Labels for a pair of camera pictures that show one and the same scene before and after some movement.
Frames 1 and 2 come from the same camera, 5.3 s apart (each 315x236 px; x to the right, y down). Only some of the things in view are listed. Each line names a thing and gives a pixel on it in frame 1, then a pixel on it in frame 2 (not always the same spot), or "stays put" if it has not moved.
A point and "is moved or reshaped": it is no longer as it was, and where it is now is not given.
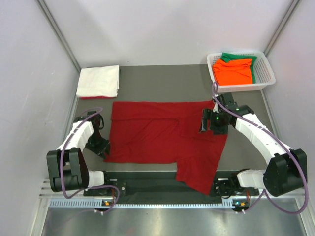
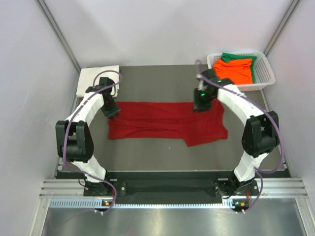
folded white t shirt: [103, 81] stays put
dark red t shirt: [167, 132] is moved or reshaped
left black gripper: [104, 147] to [113, 111]
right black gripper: [208, 114] to [198, 106]
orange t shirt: [234, 72] stays put
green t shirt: [225, 56] stays put
